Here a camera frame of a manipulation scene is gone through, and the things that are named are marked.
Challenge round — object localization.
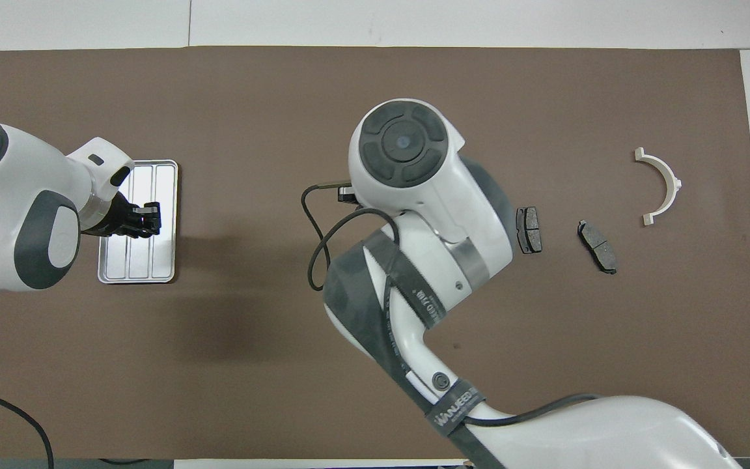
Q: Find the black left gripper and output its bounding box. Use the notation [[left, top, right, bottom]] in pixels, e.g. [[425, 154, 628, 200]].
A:
[[82, 194, 162, 236]]

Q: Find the silver metal tray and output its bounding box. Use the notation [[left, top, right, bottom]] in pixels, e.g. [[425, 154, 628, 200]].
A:
[[97, 159, 179, 285]]

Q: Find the brown table mat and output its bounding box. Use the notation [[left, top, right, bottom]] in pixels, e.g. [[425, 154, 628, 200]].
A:
[[0, 46, 750, 460]]

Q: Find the short dark brake pad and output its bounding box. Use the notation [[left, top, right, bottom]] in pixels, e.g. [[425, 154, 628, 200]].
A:
[[516, 206, 544, 255]]

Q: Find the long grey brake pad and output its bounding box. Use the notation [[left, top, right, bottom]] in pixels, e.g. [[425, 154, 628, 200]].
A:
[[577, 220, 618, 275]]

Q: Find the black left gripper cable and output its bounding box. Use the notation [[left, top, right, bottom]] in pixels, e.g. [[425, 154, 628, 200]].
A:
[[0, 383, 55, 469]]

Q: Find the white semicircular plastic bracket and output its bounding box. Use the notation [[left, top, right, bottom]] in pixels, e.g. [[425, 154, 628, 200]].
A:
[[633, 147, 683, 227]]

